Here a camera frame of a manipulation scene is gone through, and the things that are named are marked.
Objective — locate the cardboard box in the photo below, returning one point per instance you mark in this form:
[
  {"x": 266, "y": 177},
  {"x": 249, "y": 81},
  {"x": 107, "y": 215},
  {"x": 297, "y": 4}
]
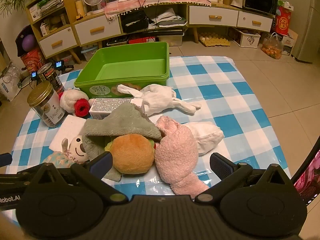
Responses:
[{"x": 288, "y": 42}]

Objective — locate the pink floral cloth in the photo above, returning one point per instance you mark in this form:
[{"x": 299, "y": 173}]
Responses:
[{"x": 308, "y": 177}]

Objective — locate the purple ball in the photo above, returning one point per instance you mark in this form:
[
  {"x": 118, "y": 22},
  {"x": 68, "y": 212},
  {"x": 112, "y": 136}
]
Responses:
[{"x": 28, "y": 42}]

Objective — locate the black device blue screen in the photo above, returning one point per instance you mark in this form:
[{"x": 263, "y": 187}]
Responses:
[
  {"x": 34, "y": 75},
  {"x": 59, "y": 64}
]

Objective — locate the white cloth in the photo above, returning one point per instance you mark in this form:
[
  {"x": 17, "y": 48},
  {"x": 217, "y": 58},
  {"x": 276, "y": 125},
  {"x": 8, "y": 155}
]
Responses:
[{"x": 207, "y": 135}]

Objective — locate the egg tray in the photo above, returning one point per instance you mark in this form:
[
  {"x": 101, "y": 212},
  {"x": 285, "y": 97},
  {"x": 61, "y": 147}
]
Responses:
[{"x": 215, "y": 40}]

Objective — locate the white printed sack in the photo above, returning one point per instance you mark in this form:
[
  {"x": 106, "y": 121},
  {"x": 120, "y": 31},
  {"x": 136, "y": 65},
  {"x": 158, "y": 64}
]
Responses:
[{"x": 8, "y": 87}]

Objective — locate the blue white checked tablecloth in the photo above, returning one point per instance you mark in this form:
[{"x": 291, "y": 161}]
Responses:
[{"x": 212, "y": 85}]

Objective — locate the clear jar gold lid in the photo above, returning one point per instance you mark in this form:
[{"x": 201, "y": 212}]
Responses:
[{"x": 46, "y": 105}]

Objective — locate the black microwave oven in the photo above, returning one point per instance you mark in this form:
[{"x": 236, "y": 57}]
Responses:
[{"x": 260, "y": 1}]

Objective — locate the white-faced plush doll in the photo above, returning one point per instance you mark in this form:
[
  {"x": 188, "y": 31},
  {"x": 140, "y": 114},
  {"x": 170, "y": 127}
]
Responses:
[{"x": 78, "y": 147}]

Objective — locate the red gift bag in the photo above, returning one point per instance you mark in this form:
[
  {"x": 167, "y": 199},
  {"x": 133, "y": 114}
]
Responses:
[{"x": 282, "y": 22}]

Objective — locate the clear storage box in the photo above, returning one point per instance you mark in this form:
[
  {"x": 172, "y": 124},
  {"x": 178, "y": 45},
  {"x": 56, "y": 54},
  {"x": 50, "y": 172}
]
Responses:
[{"x": 172, "y": 38}]

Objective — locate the white foam block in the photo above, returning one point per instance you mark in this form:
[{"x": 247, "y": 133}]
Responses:
[{"x": 70, "y": 127}]

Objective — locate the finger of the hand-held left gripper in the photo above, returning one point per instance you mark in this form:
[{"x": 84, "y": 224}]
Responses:
[
  {"x": 5, "y": 159},
  {"x": 17, "y": 177}
]

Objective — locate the plastic bag of oranges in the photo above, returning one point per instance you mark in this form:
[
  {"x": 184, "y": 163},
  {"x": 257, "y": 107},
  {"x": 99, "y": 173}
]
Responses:
[{"x": 272, "y": 48}]

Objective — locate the white cotton gloves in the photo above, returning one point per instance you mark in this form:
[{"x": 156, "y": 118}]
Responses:
[{"x": 157, "y": 100}]

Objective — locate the white crate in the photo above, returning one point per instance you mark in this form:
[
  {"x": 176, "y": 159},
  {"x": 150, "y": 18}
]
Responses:
[{"x": 248, "y": 40}]

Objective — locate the red printed box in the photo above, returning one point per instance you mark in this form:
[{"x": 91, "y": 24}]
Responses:
[{"x": 31, "y": 60}]

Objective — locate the pink fluffy plush toy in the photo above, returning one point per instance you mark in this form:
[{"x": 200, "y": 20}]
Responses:
[{"x": 175, "y": 155}]

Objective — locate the green plastic box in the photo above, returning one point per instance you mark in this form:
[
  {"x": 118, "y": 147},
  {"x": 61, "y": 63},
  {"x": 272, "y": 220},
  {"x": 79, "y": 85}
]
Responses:
[{"x": 130, "y": 55}]

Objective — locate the grey refrigerator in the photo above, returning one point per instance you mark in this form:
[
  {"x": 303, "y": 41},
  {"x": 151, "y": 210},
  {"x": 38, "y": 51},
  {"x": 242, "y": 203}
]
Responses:
[{"x": 307, "y": 30}]

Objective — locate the grey-green towel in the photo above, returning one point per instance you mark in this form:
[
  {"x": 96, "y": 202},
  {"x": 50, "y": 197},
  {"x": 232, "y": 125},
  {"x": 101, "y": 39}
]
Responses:
[{"x": 122, "y": 120}]

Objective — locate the yellow bottle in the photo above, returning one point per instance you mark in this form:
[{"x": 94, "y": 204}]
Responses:
[{"x": 80, "y": 7}]

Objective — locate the stack of papers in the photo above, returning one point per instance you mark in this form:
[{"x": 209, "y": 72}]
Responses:
[{"x": 167, "y": 17}]

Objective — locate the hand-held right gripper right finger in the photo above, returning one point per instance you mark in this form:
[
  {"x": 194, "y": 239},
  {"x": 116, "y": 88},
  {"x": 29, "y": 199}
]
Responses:
[{"x": 222, "y": 166}]

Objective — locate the white red plush toy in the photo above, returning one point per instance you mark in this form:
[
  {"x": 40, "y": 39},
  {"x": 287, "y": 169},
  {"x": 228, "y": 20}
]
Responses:
[{"x": 68, "y": 100}]

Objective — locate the low wooden drawer cabinet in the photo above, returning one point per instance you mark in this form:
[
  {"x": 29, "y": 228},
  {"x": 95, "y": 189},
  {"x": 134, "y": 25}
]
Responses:
[{"x": 212, "y": 15}]

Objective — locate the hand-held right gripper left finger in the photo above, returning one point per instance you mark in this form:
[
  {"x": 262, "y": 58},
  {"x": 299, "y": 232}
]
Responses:
[{"x": 101, "y": 165}]

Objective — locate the blue white carton box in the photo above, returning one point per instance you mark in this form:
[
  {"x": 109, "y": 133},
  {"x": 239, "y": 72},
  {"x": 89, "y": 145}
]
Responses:
[{"x": 105, "y": 106}]

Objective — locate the burger plush toy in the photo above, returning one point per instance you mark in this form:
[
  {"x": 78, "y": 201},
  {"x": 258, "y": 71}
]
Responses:
[{"x": 132, "y": 152}]

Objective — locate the black bag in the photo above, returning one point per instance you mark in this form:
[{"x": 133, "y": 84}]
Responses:
[{"x": 133, "y": 22}]

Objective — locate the tall wooden shelf cabinet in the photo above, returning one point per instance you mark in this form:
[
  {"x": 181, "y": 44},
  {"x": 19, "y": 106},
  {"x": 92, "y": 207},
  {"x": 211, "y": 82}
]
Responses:
[{"x": 55, "y": 42}]

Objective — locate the dark tin can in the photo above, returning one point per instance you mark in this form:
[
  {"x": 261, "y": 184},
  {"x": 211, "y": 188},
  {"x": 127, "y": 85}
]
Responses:
[{"x": 51, "y": 76}]

